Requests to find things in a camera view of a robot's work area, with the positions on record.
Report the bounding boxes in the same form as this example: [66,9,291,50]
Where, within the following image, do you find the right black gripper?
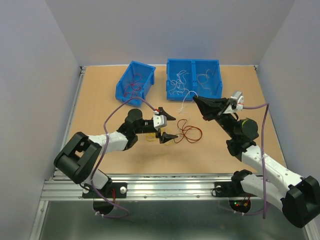
[193,93,237,139]

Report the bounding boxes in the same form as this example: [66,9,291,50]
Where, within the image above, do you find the yellow wire bundle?
[145,128,175,146]

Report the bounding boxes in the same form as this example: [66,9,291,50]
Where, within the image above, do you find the white wire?
[176,91,200,137]

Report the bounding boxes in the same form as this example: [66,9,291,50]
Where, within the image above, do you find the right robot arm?
[193,91,320,228]

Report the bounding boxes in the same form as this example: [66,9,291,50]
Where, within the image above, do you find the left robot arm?
[53,107,178,197]

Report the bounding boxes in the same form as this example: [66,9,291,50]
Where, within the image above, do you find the right blue bin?
[194,59,223,99]

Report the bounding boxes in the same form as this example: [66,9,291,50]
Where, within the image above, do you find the middle blue bin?
[166,58,197,102]

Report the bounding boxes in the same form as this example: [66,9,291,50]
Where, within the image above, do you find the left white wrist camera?
[152,114,167,131]

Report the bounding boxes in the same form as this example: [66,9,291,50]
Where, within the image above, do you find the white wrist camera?
[223,91,244,114]
[152,114,167,131]

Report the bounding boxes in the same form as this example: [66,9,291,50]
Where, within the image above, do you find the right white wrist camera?
[223,91,244,114]

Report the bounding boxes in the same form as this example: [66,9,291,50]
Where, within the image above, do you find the red wires in small bin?
[123,73,146,100]

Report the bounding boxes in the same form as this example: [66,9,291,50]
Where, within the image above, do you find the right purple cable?
[233,102,270,220]

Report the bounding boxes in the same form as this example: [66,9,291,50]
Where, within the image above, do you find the purple cable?
[89,96,160,220]
[233,102,270,220]

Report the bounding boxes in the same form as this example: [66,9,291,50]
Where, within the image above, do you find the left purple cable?
[89,96,160,220]

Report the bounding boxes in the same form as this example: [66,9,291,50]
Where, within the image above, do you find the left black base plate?
[81,182,128,200]

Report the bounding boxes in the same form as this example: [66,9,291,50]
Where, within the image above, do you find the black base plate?
[81,182,128,200]
[209,180,263,198]

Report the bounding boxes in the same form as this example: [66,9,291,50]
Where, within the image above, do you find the aluminium rail frame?
[29,65,320,240]

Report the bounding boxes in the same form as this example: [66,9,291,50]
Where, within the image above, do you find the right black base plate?
[209,180,263,198]

